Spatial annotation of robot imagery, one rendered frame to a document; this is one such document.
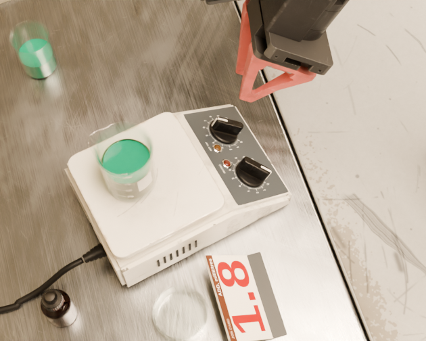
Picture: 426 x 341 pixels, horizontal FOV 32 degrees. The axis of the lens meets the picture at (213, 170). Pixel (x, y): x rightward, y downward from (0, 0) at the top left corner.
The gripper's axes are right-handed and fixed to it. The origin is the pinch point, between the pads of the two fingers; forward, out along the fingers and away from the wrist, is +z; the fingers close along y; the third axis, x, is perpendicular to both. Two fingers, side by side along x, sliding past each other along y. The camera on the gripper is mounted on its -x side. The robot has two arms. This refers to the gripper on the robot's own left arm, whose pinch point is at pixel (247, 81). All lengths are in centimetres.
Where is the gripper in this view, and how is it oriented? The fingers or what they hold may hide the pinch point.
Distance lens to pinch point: 75.1
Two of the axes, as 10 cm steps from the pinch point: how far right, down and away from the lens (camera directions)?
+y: 0.7, 8.0, -5.9
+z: -4.5, 5.6, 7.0
